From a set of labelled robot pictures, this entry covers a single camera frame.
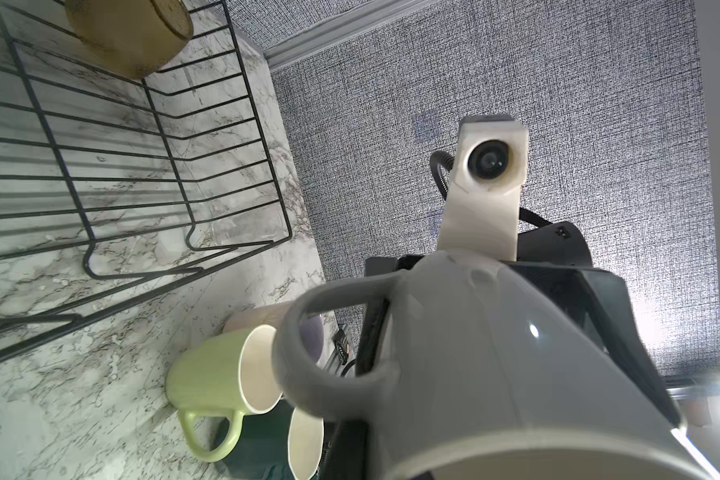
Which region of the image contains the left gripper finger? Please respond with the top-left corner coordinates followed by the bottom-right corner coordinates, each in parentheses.
top-left (320, 420), bottom-right (388, 480)

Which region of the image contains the black wire dish rack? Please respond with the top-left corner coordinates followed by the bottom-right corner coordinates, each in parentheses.
top-left (0, 1), bottom-right (293, 364)

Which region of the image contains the light green mug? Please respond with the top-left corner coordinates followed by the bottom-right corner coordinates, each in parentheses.
top-left (165, 324), bottom-right (282, 462)

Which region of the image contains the pink iridescent mug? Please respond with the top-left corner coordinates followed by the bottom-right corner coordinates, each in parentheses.
top-left (221, 302), bottom-right (325, 363)

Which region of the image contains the dark green mug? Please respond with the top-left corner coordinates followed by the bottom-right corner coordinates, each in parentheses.
top-left (214, 399), bottom-right (325, 480)

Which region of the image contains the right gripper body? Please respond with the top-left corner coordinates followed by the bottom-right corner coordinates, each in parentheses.
top-left (353, 220), bottom-right (682, 427)

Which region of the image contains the grey mug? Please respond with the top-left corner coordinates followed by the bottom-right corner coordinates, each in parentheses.
top-left (273, 252), bottom-right (717, 479)

